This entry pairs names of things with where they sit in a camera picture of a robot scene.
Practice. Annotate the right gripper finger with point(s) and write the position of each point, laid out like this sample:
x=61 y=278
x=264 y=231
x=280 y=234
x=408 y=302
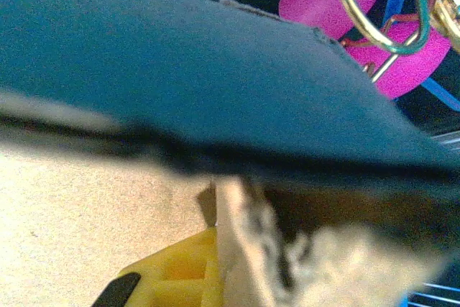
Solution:
x=179 y=271

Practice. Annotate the brown cardboard box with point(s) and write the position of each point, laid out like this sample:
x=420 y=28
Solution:
x=179 y=87

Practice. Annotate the pink plastic wine glass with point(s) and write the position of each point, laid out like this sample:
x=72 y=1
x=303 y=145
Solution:
x=323 y=1
x=406 y=66

